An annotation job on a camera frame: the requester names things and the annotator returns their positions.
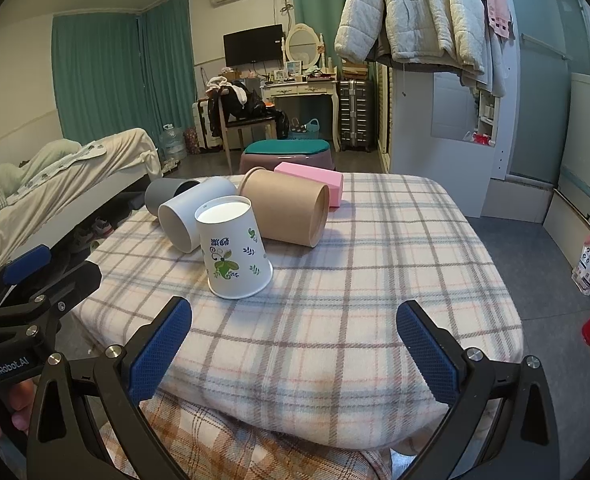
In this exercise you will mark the plaid blanket covered table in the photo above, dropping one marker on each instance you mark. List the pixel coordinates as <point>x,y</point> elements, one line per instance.
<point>335,300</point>

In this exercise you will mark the black clothes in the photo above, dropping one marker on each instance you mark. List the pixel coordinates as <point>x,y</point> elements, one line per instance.
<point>235,105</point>

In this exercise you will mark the orange plaid cloth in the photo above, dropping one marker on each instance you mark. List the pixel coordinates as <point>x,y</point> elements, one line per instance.
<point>210,445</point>

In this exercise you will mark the blue basket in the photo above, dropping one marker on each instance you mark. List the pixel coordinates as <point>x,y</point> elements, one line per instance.
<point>305,131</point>

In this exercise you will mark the dark ribbed suitcase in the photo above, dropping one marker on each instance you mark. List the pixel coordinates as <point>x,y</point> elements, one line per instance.
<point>355,115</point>

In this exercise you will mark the pink towel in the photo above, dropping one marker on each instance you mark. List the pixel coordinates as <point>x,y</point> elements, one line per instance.
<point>497,0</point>

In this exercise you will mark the pink foam block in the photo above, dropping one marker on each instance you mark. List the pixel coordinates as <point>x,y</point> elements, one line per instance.
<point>325,182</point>

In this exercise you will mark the white suitcase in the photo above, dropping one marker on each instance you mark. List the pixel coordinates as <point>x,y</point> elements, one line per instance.
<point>202,125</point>

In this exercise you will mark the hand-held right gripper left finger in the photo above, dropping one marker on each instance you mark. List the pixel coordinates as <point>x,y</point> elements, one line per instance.
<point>159,356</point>

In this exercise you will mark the green window curtain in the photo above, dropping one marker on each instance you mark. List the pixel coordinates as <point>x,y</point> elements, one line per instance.
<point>115,75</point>

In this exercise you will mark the brown kraft paper cup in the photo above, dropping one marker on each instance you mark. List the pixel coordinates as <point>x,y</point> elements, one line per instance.
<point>285,205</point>

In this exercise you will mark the person's left hand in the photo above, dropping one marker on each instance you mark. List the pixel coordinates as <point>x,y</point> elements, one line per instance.
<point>19,405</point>

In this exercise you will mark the bed with beige bedding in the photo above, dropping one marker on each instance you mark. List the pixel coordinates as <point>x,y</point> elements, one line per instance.
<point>50,180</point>

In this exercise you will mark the plain white cup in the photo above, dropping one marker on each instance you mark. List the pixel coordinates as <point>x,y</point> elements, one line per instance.
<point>185,217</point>

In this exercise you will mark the black television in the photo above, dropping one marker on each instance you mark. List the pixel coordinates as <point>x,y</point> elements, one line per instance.
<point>252,45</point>

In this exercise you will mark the wooden chair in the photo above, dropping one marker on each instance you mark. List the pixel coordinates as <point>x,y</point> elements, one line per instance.
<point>247,127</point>

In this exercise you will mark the green cushion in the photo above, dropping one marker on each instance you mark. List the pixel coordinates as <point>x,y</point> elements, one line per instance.
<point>287,147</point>

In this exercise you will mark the white quilted jacket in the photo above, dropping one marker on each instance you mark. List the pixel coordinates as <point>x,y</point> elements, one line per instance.
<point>410,10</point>

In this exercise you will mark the frosted glass door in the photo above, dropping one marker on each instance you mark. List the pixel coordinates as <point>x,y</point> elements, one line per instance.
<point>545,85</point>

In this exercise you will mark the white floral paper cup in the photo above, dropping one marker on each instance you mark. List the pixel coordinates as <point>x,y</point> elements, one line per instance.
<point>232,255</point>

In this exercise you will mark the oval mirror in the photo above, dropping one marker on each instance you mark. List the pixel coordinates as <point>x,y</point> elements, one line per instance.
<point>302,45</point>

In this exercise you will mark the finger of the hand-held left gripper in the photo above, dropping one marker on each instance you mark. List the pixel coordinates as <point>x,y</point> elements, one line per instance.
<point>25,262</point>
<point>77,280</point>

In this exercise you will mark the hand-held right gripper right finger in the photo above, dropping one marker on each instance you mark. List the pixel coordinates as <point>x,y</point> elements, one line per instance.
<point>427,355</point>

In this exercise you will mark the shoes under bed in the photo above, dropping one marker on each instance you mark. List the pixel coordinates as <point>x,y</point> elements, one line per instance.
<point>92,232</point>

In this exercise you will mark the purple stool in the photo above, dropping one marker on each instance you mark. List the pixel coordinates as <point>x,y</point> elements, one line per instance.
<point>295,160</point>

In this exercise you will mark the white dressing table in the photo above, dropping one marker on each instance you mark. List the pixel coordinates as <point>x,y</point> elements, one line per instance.
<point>300,92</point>

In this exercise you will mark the white wardrobe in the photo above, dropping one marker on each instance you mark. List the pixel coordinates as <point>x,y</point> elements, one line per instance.
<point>415,125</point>

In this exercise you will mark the white washing machine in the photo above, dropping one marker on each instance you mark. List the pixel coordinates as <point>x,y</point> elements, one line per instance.
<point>587,160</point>

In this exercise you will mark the white garment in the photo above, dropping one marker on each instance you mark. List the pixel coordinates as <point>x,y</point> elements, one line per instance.
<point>220,82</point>

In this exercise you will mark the large water bottle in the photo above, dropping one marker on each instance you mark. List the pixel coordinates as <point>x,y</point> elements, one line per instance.
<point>174,144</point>

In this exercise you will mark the grey cup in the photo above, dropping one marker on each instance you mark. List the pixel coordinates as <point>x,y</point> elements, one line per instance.
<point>160,197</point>

